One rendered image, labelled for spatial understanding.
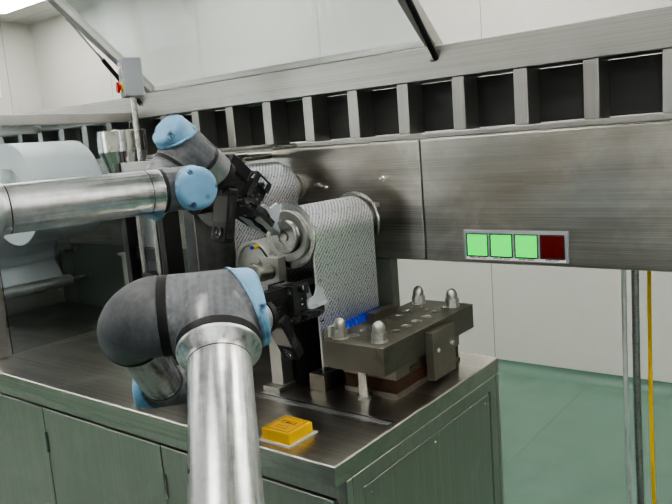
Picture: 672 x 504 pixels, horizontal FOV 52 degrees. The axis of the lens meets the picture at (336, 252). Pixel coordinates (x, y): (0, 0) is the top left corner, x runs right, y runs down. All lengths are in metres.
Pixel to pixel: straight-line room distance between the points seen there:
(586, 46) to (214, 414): 1.08
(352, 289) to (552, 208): 0.49
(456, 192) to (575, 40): 0.42
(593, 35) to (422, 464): 0.94
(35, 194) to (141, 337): 0.29
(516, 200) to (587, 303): 2.55
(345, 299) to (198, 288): 0.72
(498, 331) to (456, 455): 2.78
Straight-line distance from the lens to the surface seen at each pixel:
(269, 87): 2.02
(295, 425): 1.36
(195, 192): 1.19
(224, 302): 0.95
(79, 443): 1.94
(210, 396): 0.87
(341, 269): 1.61
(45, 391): 1.94
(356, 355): 1.47
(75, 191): 1.14
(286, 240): 1.55
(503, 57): 1.63
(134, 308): 0.97
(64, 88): 7.23
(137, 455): 1.74
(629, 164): 1.54
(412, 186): 1.74
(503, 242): 1.64
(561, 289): 4.16
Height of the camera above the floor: 1.45
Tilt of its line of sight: 9 degrees down
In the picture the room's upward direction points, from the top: 4 degrees counter-clockwise
